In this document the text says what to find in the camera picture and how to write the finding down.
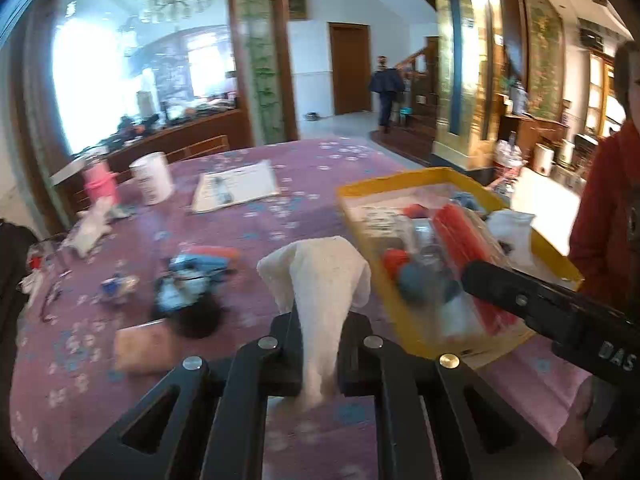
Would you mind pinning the purple floral tablecloth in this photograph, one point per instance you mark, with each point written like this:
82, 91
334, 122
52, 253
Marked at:
240, 230

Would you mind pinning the white appliance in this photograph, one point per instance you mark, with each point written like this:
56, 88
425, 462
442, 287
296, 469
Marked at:
545, 157

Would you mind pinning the white cloth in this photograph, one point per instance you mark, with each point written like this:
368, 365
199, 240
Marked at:
512, 235
320, 285

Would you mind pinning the red plastic bag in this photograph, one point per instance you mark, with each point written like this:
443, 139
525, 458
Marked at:
395, 264
415, 210

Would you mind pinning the metal pot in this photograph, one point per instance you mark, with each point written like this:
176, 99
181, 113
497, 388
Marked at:
312, 116

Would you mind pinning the blue orange snack packet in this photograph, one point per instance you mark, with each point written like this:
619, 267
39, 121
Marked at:
200, 262

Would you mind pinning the bamboo painted glass panel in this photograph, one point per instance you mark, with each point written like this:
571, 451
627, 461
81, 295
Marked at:
262, 50

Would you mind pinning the blue cloth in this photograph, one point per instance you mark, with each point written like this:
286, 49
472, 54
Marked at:
425, 285
470, 201

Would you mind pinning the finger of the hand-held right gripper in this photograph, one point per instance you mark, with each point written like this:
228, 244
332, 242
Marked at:
505, 292

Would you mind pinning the white notebook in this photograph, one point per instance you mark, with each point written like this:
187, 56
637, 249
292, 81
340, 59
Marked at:
235, 187

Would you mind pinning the framed wall picture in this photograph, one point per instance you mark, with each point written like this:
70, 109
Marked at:
297, 7

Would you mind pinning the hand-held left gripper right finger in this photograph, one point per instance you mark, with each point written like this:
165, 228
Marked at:
357, 360

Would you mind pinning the white cup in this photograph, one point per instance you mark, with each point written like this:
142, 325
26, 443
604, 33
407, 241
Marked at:
151, 180

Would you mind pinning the wooden glass partition cabinet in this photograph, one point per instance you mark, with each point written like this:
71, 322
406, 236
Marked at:
125, 125

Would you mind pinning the gold pillar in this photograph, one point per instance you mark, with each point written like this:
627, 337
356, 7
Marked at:
465, 60

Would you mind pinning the wooden chair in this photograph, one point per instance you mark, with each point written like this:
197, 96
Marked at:
200, 147

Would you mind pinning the crumpled clear plastic bag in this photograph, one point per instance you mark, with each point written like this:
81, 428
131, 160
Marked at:
40, 275

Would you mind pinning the pink bottle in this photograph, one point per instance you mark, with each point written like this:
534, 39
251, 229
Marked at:
100, 185

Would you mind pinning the person's right hand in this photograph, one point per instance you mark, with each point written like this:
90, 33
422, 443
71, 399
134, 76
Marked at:
582, 425

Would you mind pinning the red long pack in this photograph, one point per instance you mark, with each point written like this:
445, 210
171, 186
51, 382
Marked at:
470, 255

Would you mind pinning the white plastic bag with bottles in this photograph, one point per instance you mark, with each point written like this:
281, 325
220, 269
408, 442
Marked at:
507, 165

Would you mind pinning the wooden sideboard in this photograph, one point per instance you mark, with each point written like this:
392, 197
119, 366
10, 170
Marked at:
530, 135

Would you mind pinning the pile of dark cabinet clutter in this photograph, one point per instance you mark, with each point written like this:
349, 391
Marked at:
165, 120

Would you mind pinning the yellow rimmed tray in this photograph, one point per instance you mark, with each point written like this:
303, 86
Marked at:
440, 185

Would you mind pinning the brown wooden door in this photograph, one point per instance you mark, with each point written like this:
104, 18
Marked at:
350, 70

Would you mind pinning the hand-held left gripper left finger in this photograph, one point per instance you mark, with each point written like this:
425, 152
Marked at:
285, 360

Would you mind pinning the person in red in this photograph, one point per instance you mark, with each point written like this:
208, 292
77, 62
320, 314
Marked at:
610, 210

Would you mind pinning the wooden staircase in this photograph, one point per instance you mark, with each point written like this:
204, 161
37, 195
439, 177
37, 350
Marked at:
415, 100

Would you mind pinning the black snack bag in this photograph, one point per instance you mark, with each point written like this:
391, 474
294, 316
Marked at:
195, 312

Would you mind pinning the colourful pack in clear wrap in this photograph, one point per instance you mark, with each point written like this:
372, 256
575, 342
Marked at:
145, 347

